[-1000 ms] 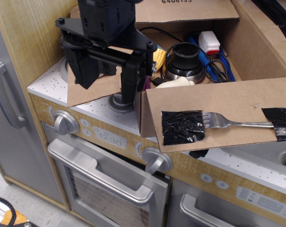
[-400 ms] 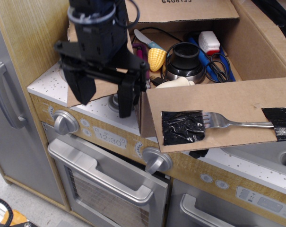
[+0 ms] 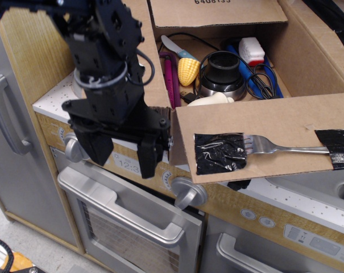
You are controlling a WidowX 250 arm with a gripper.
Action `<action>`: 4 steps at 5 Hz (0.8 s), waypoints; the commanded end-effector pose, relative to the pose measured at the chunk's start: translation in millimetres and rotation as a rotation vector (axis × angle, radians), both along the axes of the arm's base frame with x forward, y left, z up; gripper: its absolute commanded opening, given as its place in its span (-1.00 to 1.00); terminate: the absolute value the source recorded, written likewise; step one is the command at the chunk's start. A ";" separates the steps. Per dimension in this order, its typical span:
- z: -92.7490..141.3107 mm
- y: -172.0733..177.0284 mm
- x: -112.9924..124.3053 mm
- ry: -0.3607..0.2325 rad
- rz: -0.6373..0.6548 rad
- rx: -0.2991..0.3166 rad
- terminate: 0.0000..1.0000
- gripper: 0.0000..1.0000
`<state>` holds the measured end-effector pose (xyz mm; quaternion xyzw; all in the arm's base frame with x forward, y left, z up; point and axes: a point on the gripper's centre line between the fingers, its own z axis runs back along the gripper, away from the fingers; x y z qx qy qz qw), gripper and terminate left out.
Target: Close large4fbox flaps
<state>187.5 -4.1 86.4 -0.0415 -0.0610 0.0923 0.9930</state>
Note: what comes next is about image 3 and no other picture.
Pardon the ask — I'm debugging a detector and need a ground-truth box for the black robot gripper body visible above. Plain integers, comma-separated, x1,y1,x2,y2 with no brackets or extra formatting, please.
62,82,171,151

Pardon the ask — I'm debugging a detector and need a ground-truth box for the silver left stove knob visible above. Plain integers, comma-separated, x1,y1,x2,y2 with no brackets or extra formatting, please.
64,133,90,163

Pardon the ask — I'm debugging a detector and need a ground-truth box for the orange object on floor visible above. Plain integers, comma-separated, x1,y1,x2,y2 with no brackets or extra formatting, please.
1,252,33,272

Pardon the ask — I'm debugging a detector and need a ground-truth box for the silver right stove knob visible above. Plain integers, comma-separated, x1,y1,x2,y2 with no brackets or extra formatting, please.
171,177,208,210

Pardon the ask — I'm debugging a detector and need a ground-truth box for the silver dishwasher door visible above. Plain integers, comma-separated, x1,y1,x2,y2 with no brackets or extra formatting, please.
200,216,344,272

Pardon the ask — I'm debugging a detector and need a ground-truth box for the silver stove knob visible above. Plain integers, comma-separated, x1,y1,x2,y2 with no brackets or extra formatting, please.
171,177,208,210
64,133,90,163

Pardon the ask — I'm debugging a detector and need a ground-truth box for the silver oven door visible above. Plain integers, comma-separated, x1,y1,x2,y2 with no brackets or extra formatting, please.
51,148,203,272

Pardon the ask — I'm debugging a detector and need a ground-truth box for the black USB plug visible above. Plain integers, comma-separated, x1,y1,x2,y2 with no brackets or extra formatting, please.
180,92,196,104

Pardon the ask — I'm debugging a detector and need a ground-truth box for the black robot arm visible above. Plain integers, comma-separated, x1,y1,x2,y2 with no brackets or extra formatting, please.
0,1,172,179

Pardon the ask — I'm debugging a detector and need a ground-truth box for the magenta marker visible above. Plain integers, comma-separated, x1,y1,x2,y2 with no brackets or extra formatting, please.
159,52,181,109

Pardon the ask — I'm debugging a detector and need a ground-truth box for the black silver 3D mouse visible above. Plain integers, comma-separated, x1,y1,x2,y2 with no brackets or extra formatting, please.
198,51,246,101

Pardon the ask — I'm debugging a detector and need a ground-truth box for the silver fridge door handle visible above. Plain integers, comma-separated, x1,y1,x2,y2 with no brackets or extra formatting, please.
0,74,32,155

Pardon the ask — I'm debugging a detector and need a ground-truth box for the cream toy piece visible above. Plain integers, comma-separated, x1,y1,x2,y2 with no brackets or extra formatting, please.
188,92,234,106

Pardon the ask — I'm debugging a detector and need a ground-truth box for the black tape on fork handle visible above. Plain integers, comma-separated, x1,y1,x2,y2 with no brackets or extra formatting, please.
315,129,344,170

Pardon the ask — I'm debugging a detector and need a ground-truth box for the grey toy sink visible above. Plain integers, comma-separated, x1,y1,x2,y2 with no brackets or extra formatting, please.
267,170,344,210

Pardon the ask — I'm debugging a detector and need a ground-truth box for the blue pen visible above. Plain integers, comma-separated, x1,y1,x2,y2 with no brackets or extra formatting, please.
226,44,284,100

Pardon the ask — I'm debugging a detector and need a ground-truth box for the silver metal fork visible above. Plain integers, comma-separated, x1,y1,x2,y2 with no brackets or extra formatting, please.
243,134,329,155

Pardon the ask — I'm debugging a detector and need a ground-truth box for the large cardboard box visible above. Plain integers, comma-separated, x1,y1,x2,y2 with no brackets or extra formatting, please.
122,0,344,184

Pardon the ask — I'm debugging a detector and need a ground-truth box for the toy knife blue handle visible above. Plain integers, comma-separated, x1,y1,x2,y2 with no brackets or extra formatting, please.
161,35,197,60

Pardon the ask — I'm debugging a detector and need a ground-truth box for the white red toy block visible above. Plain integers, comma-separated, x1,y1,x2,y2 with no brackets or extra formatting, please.
238,37,265,67

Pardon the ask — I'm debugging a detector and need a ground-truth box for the wooden toy kitchen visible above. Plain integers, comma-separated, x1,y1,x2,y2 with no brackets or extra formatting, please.
0,0,344,273

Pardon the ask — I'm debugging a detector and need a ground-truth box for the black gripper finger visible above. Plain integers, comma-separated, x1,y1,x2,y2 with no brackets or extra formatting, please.
76,130,114,166
137,135,163,179

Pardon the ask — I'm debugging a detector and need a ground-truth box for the yellow toy corn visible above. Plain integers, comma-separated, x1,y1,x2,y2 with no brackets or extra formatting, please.
177,57,200,86

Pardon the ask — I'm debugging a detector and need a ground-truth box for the black tape scrap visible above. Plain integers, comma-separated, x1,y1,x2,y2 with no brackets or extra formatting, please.
227,179,251,191

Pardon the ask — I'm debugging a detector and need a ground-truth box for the black tape on fork tines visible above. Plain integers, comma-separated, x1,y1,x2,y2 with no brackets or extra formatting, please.
194,133,247,175

